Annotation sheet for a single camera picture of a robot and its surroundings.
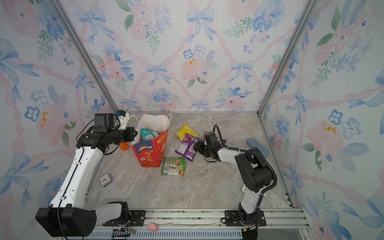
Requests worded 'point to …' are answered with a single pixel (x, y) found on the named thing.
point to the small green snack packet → (173, 166)
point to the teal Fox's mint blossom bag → (147, 134)
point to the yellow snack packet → (185, 129)
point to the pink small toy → (152, 227)
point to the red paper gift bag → (150, 153)
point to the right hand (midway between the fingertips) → (195, 146)
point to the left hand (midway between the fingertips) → (137, 130)
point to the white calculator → (243, 189)
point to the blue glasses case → (253, 143)
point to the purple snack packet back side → (186, 149)
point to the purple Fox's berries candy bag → (203, 139)
